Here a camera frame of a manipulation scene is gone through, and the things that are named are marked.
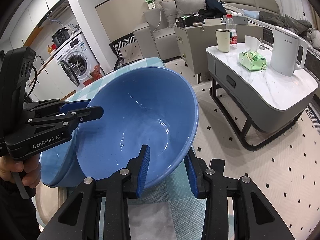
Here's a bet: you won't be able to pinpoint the grey sofa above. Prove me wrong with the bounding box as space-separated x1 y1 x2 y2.
133 0 320 60

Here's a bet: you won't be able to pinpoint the blue bowl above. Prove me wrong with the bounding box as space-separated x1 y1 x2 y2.
75 66 200 189
39 140 100 187

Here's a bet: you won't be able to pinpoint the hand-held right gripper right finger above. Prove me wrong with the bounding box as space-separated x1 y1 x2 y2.
184 152 297 240

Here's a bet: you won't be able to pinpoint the black white patterned chair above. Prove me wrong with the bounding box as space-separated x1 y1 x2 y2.
109 35 140 70

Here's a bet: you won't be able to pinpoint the teal checked tablecloth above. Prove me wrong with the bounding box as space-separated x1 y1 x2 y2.
37 57 208 240

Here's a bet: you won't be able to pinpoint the steel range hood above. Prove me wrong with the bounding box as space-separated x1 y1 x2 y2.
45 0 70 22

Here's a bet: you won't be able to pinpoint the small open red carton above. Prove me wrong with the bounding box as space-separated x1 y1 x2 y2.
84 65 105 85

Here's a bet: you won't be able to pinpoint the person's left forearm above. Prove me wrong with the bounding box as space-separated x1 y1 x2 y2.
0 179 42 240

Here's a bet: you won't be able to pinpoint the white lower kitchen cabinets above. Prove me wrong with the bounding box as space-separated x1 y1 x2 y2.
25 55 78 100

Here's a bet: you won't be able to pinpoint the grey blanket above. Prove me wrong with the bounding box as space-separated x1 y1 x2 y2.
259 10 320 49

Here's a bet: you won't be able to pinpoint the cream tumbler cup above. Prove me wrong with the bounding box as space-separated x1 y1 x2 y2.
215 29 231 53

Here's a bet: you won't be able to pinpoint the green tissue pack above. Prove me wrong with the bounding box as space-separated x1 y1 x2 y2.
238 35 268 71

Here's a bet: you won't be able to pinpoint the person's left hand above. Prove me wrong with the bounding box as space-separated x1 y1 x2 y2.
0 152 42 189

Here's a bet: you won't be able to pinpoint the beige plate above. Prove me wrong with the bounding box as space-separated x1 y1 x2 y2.
32 186 69 230

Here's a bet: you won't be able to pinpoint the white coffee table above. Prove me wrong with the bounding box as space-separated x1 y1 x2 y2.
205 39 319 152

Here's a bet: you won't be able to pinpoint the white upper kitchen cabinets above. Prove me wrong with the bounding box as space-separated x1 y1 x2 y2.
15 0 68 43

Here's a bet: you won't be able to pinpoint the black jacket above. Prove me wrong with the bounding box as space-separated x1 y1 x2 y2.
199 0 227 19

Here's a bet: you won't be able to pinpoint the grey side cabinet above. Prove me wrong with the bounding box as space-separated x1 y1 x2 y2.
173 17 264 84

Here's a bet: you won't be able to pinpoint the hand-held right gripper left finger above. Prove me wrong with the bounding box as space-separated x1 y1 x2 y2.
37 144 152 240

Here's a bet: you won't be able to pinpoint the grey cushion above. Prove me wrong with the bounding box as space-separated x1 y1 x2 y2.
172 0 208 23
159 0 179 28

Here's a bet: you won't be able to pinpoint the red label plastic bottle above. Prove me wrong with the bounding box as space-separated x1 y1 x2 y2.
225 14 237 50

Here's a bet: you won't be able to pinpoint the white kitchen cabinets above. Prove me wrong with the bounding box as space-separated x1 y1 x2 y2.
15 0 68 43
25 55 78 100

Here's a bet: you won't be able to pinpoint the black box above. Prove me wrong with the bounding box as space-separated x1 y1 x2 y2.
175 15 205 28

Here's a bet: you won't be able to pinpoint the white dotted rug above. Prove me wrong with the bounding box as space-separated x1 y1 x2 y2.
160 55 320 240

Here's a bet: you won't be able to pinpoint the white washing machine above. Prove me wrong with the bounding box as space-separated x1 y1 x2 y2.
53 31 99 93

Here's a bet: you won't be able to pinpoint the white electric kettle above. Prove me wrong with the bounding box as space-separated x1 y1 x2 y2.
270 26 308 77

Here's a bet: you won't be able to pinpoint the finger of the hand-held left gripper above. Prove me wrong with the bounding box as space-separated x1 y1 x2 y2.
24 99 92 114
25 106 104 134

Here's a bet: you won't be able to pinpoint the black pressure cooker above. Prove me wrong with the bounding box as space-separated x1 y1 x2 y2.
51 27 69 47

